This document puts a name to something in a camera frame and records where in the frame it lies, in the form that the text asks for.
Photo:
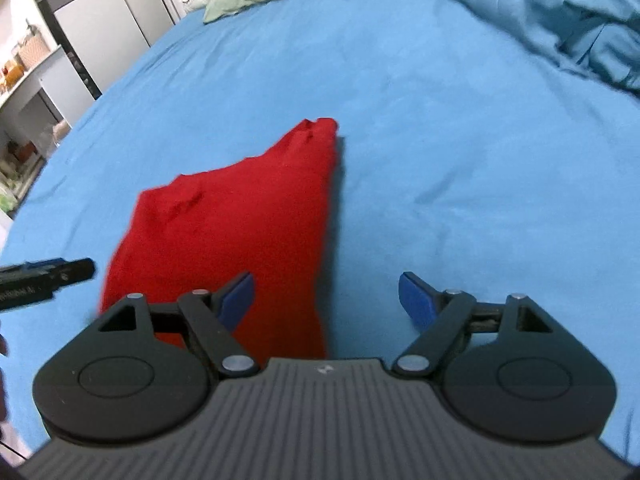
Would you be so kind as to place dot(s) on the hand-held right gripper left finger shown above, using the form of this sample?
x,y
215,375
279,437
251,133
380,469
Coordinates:
x,y
237,302

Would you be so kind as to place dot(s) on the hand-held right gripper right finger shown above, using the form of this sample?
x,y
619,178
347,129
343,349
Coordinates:
x,y
416,302

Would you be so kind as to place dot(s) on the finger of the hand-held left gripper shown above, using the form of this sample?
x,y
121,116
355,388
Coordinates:
x,y
75,268

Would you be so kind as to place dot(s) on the red knit sweater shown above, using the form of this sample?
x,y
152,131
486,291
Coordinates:
x,y
225,230

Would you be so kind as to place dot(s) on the bed with blue sheet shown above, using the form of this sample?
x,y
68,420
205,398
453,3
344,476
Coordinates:
x,y
425,185

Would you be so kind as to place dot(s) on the white shelf desk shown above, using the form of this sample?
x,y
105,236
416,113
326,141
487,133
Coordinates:
x,y
45,90

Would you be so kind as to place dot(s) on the woven basket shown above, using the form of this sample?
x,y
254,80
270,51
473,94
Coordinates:
x,y
34,52

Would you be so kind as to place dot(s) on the grey and white wardrobe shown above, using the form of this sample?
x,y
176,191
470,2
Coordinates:
x,y
105,15

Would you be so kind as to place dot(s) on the blue duvet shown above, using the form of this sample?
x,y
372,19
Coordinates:
x,y
540,10

